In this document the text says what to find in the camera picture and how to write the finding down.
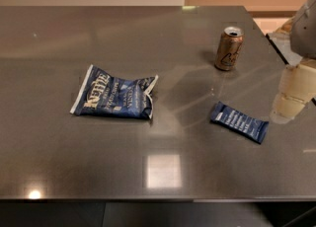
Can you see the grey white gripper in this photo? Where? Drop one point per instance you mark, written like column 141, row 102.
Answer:
column 304, row 35

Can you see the orange soda can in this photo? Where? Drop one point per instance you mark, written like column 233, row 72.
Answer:
column 230, row 44

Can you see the blue snack bar wrapper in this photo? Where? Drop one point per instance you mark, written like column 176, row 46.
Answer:
column 238, row 122

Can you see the blue Kettle chips bag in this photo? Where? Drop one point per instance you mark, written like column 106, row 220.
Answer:
column 106, row 95

